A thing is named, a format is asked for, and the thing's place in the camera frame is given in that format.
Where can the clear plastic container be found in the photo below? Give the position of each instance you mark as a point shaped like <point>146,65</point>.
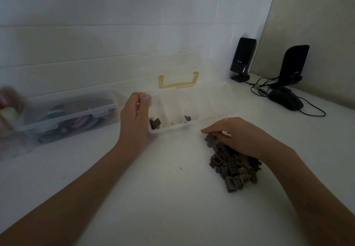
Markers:
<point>15,145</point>

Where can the person's left fingers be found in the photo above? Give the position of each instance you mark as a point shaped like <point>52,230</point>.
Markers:
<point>145,99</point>

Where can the person's right fingers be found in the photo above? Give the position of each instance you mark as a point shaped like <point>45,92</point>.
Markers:
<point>215,131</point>

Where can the black computer mouse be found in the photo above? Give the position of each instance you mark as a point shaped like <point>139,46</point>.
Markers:
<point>285,98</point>

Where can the person's right forearm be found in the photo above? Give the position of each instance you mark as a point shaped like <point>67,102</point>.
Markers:
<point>307,193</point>

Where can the person's left hand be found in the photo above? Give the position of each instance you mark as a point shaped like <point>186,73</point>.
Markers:
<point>133,121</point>

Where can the person's right hand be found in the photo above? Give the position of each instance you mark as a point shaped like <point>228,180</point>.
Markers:
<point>241,134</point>

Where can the black desktop speaker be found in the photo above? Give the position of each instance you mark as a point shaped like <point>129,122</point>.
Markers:
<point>292,64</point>
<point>243,58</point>

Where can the brown wooden letter piece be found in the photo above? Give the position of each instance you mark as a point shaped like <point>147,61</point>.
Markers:
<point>155,123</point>

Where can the clear lidded storage box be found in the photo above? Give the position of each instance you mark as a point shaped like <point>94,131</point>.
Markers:
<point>69,115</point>

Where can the small brown wooden piece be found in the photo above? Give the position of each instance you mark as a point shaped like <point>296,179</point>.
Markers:
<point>187,118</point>

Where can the person's left forearm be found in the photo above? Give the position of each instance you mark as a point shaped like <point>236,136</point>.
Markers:
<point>75,195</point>

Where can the pile of brown wooden pieces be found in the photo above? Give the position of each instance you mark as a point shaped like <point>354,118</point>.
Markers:
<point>235,168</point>

